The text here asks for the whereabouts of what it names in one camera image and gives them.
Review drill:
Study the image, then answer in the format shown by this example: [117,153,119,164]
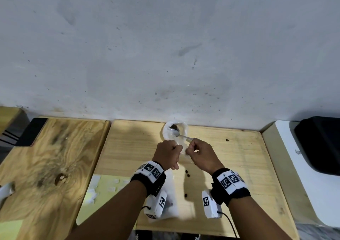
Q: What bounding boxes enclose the person's right hand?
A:
[185,138,225,176]

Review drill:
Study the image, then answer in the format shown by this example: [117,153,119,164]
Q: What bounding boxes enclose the person's left hand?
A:
[152,140,184,171]

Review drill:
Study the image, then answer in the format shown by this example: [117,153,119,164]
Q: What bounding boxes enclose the metal spoon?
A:
[171,128,196,142]

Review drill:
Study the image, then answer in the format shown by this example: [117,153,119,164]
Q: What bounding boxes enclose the person's left forearm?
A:
[65,180,148,240]

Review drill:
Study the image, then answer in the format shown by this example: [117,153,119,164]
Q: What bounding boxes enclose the person's right forearm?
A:
[227,196,293,240]

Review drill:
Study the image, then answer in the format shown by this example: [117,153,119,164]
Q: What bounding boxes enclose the person's legs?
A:
[134,230,202,240]

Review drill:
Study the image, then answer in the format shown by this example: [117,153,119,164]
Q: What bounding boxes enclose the black left wristband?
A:
[130,160,167,197]

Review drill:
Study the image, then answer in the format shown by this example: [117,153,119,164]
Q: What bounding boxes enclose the black wristband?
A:
[211,168,251,206]
[130,160,167,197]

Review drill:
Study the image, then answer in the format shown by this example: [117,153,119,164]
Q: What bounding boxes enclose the black right wristband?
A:
[211,168,251,206]

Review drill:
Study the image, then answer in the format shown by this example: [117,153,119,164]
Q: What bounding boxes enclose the yellow label backing sheet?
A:
[75,175,138,226]

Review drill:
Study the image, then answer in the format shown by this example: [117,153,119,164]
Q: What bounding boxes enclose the white cabinet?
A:
[261,120,340,228]

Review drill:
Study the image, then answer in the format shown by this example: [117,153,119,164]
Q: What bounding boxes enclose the black bag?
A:
[294,116,340,176]

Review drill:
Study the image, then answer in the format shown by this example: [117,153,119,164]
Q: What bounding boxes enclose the black flat phone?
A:
[17,118,48,147]

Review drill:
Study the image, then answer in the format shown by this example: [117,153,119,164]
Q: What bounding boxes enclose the dark grey furniture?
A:
[0,106,30,163]

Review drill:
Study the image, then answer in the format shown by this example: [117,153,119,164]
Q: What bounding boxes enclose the yellow paper sheet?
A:
[0,219,23,240]

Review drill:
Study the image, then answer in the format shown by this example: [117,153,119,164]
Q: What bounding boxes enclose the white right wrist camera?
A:
[201,190,222,218]

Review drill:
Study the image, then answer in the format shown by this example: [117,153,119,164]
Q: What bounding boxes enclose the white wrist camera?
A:
[144,189,168,219]
[201,190,222,218]

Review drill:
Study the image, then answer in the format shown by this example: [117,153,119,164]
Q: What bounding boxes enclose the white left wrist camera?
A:
[144,189,168,219]

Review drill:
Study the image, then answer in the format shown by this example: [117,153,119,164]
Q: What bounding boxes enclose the black right camera cable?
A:
[217,211,238,238]

